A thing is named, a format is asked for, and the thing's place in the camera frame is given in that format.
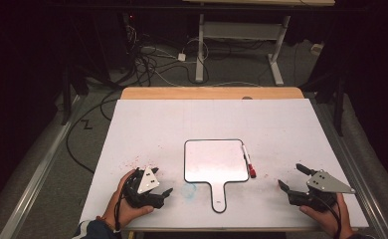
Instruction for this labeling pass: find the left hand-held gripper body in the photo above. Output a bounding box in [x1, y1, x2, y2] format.
[121, 165, 167, 210]

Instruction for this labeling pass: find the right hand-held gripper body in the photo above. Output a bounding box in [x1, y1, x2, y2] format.
[287, 168, 357, 214]

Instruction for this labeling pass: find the white marker with red cap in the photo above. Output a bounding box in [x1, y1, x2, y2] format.
[241, 144, 258, 179]

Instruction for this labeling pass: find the small whiteboard with handle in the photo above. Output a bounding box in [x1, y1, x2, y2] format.
[183, 138, 251, 214]

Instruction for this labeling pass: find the person's left hand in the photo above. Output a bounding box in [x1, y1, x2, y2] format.
[101, 169, 155, 231]

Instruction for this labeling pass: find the person's right hand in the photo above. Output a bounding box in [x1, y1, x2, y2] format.
[298, 192, 355, 239]

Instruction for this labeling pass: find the large white mat board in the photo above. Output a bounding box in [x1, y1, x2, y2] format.
[79, 98, 370, 231]

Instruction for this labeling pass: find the grey padded roll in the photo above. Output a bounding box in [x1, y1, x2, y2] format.
[339, 94, 388, 237]

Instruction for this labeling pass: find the wooden table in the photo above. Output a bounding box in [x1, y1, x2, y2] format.
[118, 86, 361, 239]

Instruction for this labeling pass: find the black stand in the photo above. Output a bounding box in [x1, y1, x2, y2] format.
[60, 64, 84, 126]

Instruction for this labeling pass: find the small white box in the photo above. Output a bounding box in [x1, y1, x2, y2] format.
[309, 42, 325, 57]

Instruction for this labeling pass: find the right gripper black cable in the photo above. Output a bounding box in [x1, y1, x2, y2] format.
[312, 193, 344, 239]

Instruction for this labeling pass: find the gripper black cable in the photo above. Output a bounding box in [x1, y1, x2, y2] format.
[112, 168, 140, 239]
[312, 193, 344, 239]

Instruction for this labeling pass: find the metal floor rail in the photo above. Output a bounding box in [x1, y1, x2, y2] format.
[0, 94, 88, 239]
[312, 98, 388, 239]

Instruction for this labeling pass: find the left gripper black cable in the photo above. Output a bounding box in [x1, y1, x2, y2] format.
[112, 168, 140, 239]

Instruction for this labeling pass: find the long black floor cable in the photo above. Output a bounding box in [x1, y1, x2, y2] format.
[65, 88, 123, 175]

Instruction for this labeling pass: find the tangle of floor cables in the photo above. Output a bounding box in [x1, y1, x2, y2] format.
[120, 13, 213, 88]

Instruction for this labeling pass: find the white metal desk frame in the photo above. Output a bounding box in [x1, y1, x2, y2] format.
[181, 0, 336, 87]

